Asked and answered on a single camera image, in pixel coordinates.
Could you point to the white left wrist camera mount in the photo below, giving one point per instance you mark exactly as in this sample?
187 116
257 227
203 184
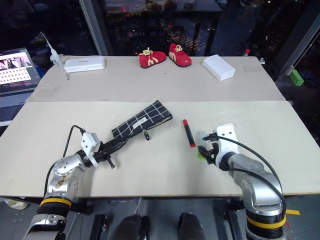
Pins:
88 143

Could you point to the green plastic block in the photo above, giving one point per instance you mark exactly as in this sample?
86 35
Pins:
297 78

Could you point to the dark rounded shape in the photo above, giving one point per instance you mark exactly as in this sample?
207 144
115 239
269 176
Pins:
132 227
191 227

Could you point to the yellow tape strip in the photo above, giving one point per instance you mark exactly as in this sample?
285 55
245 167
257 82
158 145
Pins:
293 212

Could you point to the black white grid pouch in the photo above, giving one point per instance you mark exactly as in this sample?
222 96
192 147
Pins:
142 118

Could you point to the white plastic nozzle tool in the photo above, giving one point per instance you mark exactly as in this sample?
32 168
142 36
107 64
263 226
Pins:
53 56

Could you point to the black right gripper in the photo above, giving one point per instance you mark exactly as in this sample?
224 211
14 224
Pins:
214 150

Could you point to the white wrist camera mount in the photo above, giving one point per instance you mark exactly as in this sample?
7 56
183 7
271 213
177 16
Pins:
88 143
227 140

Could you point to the red marker with black band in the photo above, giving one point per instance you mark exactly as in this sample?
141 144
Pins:
189 133

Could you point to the green highlighter with clear cap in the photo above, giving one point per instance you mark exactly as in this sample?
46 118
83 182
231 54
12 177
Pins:
200 140

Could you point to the white cardboard box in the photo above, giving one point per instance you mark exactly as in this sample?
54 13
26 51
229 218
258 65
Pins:
219 67

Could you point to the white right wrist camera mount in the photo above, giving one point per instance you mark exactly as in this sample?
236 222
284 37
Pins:
227 140

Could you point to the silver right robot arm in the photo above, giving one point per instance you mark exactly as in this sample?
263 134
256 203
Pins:
260 185

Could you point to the white flat rectangular case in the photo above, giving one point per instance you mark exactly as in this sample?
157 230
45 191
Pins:
84 63

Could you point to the bottle with red cap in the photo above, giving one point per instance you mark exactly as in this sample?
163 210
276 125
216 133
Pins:
247 52

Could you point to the grey aluminium frame post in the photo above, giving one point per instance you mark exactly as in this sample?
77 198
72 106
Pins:
96 27
298 47

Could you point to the open laptop computer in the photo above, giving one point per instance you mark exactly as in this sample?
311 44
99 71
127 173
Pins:
16 72

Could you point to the red shoe with yellow laces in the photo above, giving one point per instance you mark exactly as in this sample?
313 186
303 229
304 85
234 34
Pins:
152 59
179 57

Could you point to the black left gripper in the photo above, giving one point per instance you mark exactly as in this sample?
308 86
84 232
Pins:
103 155

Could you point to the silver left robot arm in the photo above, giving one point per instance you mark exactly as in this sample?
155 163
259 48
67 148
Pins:
63 167

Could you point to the black bracket under table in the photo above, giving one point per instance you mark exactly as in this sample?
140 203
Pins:
98 227

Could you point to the small grey metal clip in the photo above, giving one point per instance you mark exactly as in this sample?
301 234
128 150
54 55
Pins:
68 76

